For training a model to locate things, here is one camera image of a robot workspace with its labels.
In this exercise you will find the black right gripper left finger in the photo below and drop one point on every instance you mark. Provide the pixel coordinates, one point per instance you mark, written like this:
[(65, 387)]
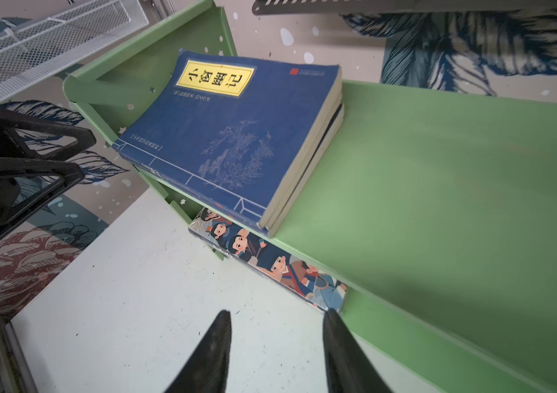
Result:
[(207, 369)]

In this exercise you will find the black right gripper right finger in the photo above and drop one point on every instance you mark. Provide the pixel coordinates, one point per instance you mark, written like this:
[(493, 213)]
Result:
[(348, 369)]

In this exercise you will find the colourful illustrated thick book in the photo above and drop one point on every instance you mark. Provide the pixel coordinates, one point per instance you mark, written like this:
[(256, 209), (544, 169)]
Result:
[(318, 288)]

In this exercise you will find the dark blue bottom book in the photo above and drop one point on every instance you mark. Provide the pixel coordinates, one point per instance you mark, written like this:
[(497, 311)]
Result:
[(308, 167)]

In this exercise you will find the white wire mesh basket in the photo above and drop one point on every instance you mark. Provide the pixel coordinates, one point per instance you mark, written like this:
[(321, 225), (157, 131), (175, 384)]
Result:
[(33, 51)]

